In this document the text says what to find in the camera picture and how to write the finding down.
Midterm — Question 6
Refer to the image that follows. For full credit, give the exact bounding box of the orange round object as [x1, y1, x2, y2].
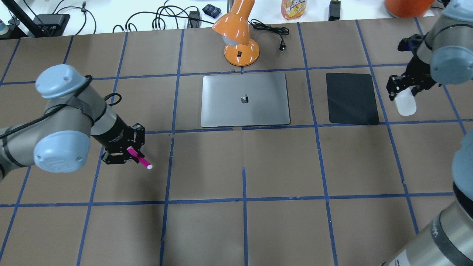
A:
[384, 0, 434, 17]

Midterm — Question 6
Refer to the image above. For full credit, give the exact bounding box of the black power adapter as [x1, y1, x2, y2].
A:
[328, 0, 341, 21]

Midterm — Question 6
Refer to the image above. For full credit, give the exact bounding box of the white computer mouse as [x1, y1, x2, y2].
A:
[394, 87, 417, 116]

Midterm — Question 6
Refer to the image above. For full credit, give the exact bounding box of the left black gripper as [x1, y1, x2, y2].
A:
[101, 123, 145, 165]

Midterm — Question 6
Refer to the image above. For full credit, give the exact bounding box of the pink pen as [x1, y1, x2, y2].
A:
[126, 146, 153, 170]

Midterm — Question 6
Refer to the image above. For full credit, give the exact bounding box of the dark blue pouch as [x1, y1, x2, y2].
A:
[202, 4, 222, 19]

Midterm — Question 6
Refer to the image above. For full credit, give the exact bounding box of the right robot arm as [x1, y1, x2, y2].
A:
[383, 0, 472, 266]

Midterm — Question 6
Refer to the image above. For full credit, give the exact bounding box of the black lamp power cable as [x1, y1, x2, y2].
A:
[250, 18, 290, 52]

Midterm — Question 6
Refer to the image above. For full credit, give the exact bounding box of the orange desk lamp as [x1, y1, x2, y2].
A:
[212, 0, 260, 67]

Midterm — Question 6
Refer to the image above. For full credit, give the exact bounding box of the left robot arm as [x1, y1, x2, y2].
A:
[0, 64, 152, 179]

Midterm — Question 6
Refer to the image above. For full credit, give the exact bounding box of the black power strip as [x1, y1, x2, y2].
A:
[33, 14, 71, 37]

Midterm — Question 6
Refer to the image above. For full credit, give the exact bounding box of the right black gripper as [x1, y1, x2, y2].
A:
[386, 34, 438, 101]

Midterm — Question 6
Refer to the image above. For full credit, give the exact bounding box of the orange drink bottle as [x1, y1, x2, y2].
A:
[280, 0, 307, 20]

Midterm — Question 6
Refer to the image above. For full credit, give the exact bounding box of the silver laptop notebook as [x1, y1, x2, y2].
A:
[200, 72, 290, 128]

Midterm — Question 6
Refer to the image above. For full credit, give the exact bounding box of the black mousepad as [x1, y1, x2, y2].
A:
[326, 73, 380, 126]

